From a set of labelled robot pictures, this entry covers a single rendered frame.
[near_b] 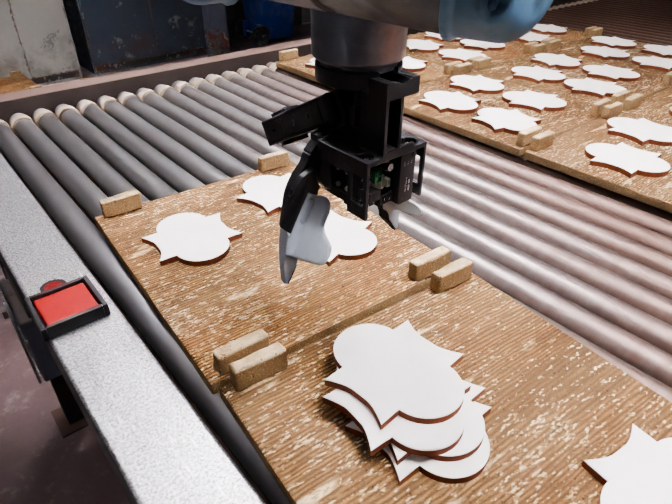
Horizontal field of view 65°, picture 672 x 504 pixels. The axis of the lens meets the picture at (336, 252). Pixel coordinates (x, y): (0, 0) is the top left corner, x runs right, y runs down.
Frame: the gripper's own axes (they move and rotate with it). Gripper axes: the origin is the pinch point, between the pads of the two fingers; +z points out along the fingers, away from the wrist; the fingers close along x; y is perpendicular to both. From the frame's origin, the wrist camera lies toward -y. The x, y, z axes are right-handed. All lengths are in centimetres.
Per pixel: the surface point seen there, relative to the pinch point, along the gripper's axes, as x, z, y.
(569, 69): 117, 11, -36
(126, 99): 16, 14, -98
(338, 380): -8.1, 5.7, 9.3
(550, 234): 38.3, 11.7, 4.7
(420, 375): -2.0, 5.7, 13.8
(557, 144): 66, 10, -11
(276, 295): -2.8, 9.5, -8.1
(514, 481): -2.3, 8.8, 24.9
